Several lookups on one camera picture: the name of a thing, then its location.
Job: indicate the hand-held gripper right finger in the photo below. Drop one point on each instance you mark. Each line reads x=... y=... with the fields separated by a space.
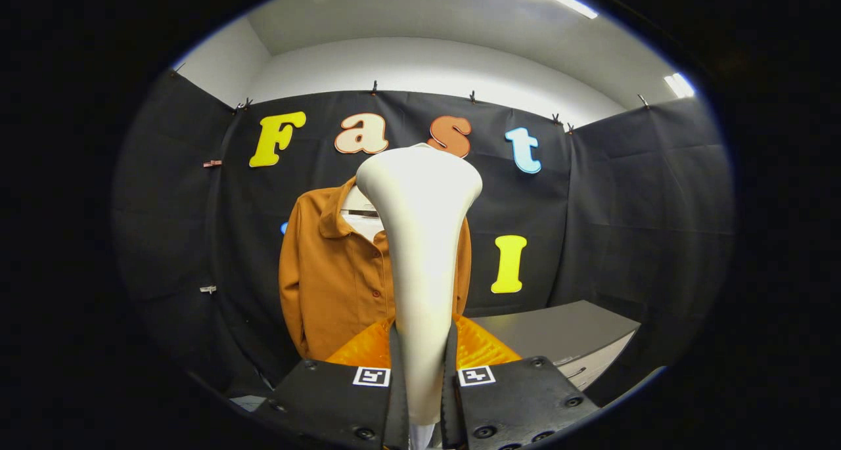
x=449 y=410

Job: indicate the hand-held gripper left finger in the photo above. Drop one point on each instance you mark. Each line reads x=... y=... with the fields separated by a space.
x=397 y=410

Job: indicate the orange-brown button shirt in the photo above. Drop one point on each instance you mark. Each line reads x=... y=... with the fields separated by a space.
x=328 y=286

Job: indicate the white garment steamer head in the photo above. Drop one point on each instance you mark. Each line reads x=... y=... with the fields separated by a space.
x=420 y=240

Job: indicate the white clothes hanger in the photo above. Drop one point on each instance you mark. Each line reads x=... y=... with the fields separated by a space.
x=355 y=200

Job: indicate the grey drawer cabinet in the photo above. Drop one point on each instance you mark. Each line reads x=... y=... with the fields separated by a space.
x=552 y=332

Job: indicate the black backdrop cloth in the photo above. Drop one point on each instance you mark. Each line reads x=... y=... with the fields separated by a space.
x=624 y=207

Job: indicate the short ceiling light panel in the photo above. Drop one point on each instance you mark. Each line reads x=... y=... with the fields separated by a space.
x=678 y=85

